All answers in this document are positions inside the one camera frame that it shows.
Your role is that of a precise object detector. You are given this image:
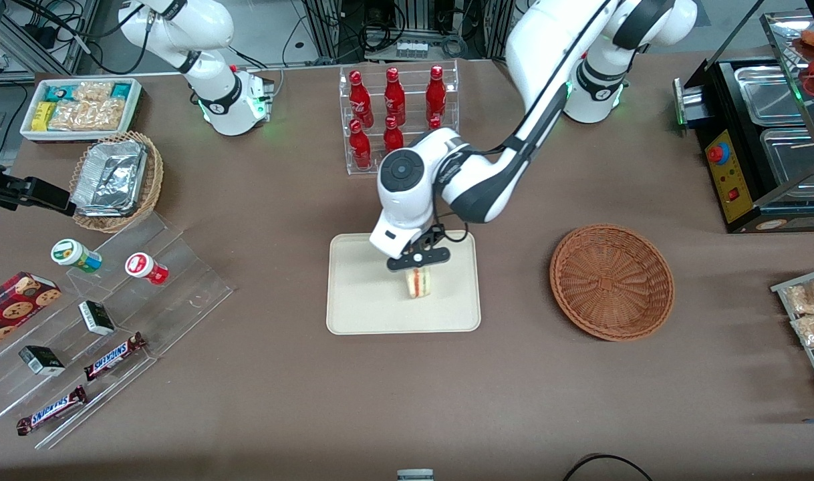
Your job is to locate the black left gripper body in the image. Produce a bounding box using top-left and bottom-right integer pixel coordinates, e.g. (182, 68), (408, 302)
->
(387, 226), (451, 273)

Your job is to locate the triangular sandwich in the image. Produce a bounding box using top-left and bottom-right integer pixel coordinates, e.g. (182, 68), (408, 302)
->
(399, 267), (436, 300)

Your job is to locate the aluminium foil tray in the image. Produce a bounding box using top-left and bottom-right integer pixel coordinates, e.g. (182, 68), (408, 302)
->
(71, 140), (147, 218)

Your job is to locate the cream plastic tray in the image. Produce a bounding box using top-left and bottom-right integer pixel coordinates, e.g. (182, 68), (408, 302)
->
(326, 230), (482, 335)

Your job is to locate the tan wicker basket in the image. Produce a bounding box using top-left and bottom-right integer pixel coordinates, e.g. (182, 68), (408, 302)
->
(70, 131), (164, 234)

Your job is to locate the empty brown wicker basket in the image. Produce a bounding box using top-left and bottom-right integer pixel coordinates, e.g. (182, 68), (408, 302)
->
(549, 224), (676, 342)

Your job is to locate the green lid snack cup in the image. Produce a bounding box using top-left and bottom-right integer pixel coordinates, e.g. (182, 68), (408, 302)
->
(51, 238), (103, 274)

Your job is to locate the large clear cracker bag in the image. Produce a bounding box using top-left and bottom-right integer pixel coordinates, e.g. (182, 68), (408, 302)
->
(48, 99), (126, 132)

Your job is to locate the clear acrylic bottle rack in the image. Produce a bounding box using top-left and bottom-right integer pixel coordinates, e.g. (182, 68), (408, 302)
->
(339, 60), (460, 176)

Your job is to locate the small clear cracker bag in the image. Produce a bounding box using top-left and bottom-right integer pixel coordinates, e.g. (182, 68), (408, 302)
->
(73, 82), (114, 102)

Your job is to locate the red lid snack cup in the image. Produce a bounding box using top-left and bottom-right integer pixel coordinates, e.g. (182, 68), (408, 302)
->
(125, 253), (169, 286)

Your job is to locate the red plaid cookie box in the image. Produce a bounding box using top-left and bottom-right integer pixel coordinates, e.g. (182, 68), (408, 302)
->
(0, 271), (63, 357)

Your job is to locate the white snack bin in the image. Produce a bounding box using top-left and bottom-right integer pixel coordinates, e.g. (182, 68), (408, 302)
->
(19, 77), (144, 143)

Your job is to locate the small black carton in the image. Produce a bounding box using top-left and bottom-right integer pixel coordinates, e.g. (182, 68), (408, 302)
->
(78, 301), (116, 336)
(19, 345), (66, 377)

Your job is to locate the clear acrylic stepped display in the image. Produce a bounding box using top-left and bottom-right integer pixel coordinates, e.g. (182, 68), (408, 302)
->
(0, 212), (235, 450)

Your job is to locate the snickers chocolate bar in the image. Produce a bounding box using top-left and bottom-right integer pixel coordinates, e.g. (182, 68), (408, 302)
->
(16, 385), (88, 436)
(84, 332), (147, 382)

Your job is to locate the black food warmer machine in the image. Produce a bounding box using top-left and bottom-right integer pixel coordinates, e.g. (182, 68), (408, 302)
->
(673, 59), (814, 234)

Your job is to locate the steel warmer pan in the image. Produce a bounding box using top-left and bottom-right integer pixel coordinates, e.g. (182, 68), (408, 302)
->
(726, 63), (814, 126)
(760, 127), (814, 189)

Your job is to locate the black cable loop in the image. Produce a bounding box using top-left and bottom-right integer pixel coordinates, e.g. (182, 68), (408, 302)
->
(562, 454), (655, 481)

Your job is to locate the grey wire rack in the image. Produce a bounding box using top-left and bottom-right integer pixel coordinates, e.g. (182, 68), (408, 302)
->
(771, 266), (814, 410)

